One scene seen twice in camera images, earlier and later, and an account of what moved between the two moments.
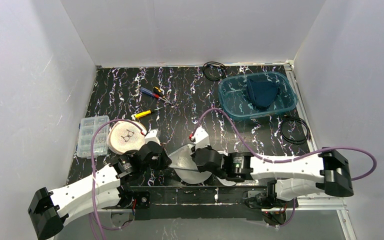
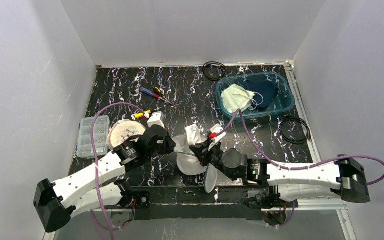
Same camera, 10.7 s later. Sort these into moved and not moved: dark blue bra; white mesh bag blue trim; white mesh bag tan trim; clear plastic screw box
Moved: white mesh bag blue trim
Not moved: clear plastic screw box; dark blue bra; white mesh bag tan trim
